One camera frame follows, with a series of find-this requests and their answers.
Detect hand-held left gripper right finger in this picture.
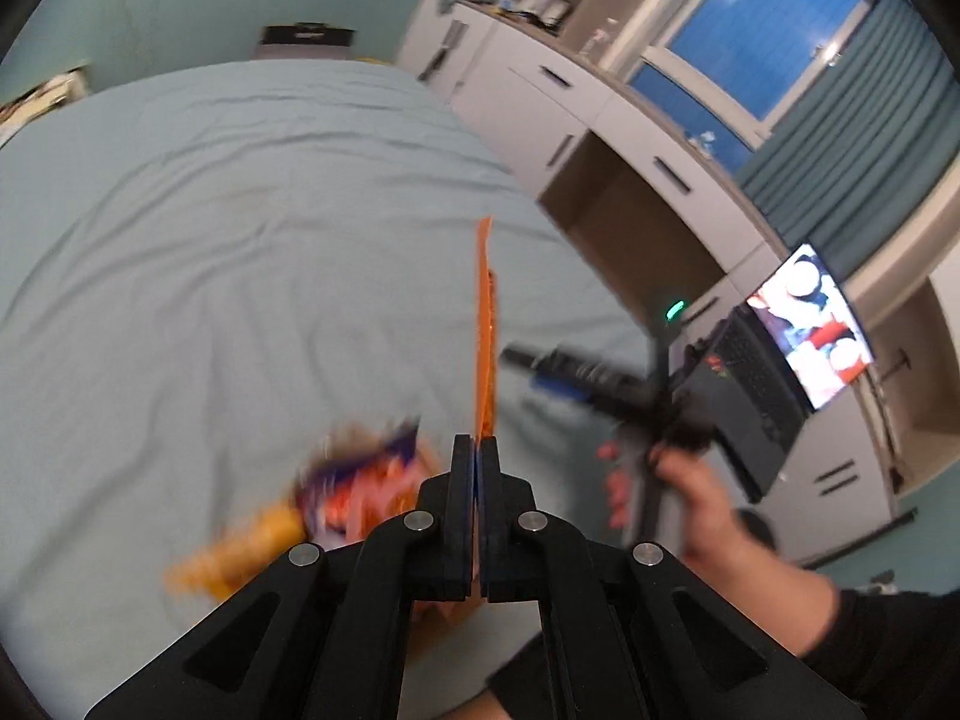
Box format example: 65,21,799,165
480,435,867,720

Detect teal curtain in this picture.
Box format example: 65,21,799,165
735,0,960,293

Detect light blue bed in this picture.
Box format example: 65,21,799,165
0,60,661,720

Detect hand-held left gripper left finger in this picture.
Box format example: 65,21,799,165
84,433,477,720

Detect white bedside stand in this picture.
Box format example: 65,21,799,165
0,71,92,128

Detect black thin stand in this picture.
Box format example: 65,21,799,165
874,351,920,482

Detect black box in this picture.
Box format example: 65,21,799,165
259,24,355,61

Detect white wall cabinet unit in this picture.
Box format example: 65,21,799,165
394,0,960,567

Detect large orange sausage packet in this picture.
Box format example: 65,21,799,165
471,216,502,440

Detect black hanging strap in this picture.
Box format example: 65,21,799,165
418,19,467,85

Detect person's right hand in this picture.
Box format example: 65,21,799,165
596,442,758,578

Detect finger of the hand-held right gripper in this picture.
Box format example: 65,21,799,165
499,343,601,385
527,373,597,404

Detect blue orange snack bag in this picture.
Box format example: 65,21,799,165
285,420,488,627

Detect window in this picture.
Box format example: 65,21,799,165
626,0,875,166

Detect purple orange snack packet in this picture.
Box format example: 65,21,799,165
296,420,425,548

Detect open laptop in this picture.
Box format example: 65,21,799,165
679,242,877,503

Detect yellow clear snack packet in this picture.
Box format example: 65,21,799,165
165,502,308,601

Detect person's leg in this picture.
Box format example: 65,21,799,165
439,634,560,720

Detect person's right forearm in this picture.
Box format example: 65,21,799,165
686,532,960,720

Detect cluttered small items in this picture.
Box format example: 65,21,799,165
442,0,572,32

